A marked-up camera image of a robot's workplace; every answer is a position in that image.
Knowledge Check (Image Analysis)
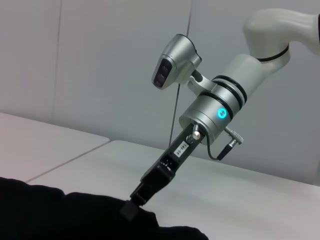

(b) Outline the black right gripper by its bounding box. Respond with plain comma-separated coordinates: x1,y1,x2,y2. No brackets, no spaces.
119,121,209,223

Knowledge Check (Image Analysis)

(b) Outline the black t-shirt with pink print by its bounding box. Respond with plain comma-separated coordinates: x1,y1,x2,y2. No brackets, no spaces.
0,176,210,240

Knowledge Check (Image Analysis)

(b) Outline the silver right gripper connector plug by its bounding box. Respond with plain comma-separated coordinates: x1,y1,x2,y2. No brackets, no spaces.
187,124,201,142

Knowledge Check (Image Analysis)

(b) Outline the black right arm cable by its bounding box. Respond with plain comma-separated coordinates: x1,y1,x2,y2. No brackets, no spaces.
206,126,245,161

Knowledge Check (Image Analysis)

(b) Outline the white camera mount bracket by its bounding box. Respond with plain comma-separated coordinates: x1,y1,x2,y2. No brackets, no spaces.
187,69,218,97

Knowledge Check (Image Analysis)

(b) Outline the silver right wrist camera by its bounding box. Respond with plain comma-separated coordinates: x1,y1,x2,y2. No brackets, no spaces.
151,34,203,90

